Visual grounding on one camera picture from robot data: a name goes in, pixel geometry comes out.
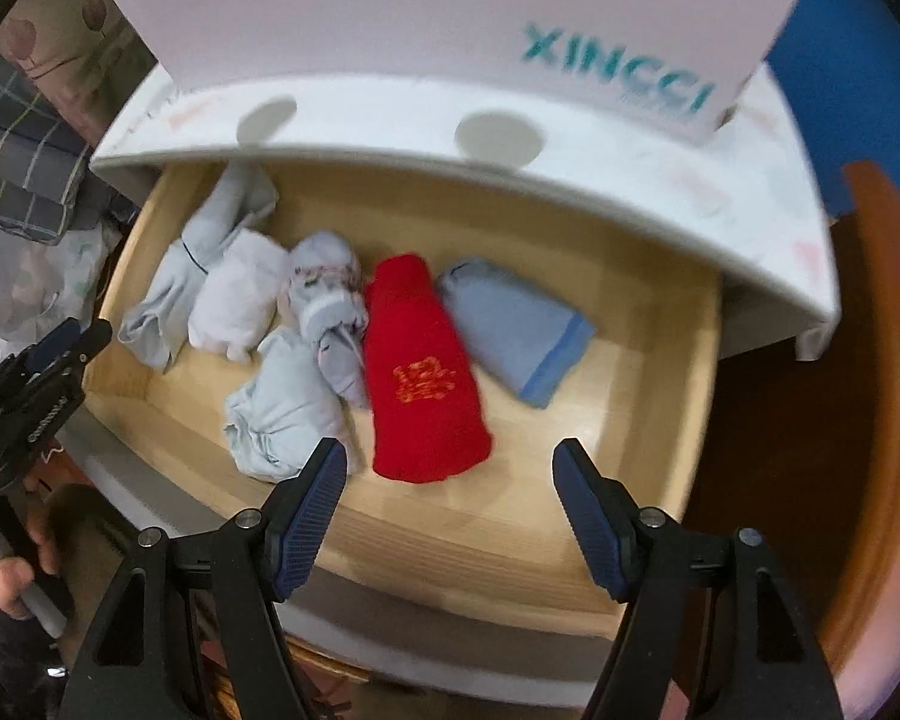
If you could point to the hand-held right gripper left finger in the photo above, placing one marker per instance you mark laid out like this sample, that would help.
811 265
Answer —
311 525

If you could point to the white printed bedsheet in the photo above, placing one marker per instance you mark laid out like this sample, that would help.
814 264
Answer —
37 277

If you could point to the white sock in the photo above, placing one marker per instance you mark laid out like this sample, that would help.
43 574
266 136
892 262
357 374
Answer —
236 292

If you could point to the white shoe box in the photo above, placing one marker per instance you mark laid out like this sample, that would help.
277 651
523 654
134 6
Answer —
420 15

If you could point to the light blue terry sock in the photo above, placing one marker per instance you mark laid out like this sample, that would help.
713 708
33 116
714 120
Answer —
517 330

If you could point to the orange wooden furniture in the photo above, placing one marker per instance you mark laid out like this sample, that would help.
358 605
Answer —
892 255

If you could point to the blue sock with floral trim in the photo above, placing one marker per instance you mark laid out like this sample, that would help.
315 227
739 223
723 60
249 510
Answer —
326 292

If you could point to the wooden drawer with grey front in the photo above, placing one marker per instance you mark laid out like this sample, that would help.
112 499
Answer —
570 427

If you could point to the pink leaf print curtain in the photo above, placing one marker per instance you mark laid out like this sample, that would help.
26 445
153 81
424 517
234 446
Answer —
52 22

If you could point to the blue foam mat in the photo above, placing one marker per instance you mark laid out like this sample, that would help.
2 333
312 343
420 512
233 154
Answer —
855 75

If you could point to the red embroidered sock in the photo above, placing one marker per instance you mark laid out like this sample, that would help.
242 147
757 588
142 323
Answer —
412 330

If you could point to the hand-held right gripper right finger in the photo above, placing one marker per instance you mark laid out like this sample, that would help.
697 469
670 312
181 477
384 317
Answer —
592 525

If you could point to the person's left hand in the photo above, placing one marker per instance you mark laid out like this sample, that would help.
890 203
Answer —
7 585

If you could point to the white patterned cover cloth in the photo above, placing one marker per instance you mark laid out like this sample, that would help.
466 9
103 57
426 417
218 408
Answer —
607 187

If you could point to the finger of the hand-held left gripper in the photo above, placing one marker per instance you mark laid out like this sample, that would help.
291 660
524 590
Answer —
94 337
58 345

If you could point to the pale blue sock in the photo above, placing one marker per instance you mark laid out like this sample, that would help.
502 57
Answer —
285 412

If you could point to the pale grey underwear roll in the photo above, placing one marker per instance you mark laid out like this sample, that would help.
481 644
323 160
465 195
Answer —
172 292

